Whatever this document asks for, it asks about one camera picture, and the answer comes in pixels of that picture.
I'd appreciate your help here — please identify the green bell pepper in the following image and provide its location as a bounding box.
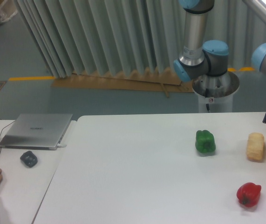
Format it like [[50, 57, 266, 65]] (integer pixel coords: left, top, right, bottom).
[[195, 130, 216, 154]]

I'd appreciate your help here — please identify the dark grey round controller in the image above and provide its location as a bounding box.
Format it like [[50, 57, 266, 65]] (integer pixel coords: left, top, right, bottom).
[[20, 151, 38, 168]]

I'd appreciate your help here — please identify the silver closed laptop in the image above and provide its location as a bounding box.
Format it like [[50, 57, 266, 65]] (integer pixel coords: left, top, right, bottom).
[[0, 113, 73, 150]]

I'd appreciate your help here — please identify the brown cardboard sheet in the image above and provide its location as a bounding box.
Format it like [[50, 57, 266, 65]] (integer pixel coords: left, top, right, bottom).
[[52, 67, 193, 97]]

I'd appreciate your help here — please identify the red bell pepper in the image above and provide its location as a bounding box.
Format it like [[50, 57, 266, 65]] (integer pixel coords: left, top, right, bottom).
[[236, 182, 262, 208]]

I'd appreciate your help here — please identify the pale green pleated curtain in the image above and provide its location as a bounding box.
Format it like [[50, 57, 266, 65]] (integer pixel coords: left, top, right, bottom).
[[14, 0, 266, 78]]

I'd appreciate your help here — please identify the beige bread roll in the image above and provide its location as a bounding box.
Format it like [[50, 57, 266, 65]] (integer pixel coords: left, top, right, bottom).
[[246, 133, 264, 161]]

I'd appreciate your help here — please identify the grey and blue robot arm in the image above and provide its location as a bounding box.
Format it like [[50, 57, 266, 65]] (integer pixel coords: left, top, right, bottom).
[[173, 0, 266, 124]]

